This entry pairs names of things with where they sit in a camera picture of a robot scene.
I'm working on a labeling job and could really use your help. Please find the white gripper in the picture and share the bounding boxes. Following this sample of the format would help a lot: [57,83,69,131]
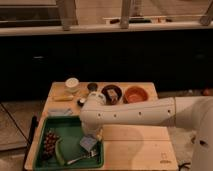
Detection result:
[81,122,103,140]

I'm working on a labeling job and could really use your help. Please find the blue sponge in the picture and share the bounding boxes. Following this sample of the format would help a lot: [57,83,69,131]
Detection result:
[80,136,97,152]

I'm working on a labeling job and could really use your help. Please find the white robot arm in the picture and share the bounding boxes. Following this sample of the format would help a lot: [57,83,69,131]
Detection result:
[79,92,213,171]

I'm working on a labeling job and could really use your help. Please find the green plastic tray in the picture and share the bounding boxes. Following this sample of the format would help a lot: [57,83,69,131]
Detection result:
[33,116,104,171]

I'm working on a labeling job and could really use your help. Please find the small black white object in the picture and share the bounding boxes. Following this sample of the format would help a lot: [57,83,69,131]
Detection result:
[77,98,86,107]

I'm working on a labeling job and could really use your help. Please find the silver fork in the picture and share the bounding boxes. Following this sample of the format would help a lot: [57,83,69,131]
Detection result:
[66,150,98,165]

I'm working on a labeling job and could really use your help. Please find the light blue cloth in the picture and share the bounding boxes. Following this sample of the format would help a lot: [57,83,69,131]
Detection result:
[47,108,73,116]

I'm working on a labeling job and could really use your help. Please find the bunch of dark grapes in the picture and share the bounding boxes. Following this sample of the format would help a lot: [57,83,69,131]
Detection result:
[42,131,59,160]

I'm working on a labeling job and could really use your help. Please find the dark metal cup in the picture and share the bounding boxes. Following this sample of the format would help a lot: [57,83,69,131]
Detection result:
[87,83,98,92]

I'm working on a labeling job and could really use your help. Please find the dark brown bowl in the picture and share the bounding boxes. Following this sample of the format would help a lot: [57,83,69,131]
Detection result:
[101,85,122,105]

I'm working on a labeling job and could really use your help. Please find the white cup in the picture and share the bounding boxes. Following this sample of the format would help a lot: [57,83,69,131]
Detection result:
[65,78,79,93]

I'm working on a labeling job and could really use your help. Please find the orange bowl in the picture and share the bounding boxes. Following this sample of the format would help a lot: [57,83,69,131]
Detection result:
[123,86,149,103]

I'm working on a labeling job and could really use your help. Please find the black cable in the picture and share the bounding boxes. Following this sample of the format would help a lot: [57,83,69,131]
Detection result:
[177,162,192,171]

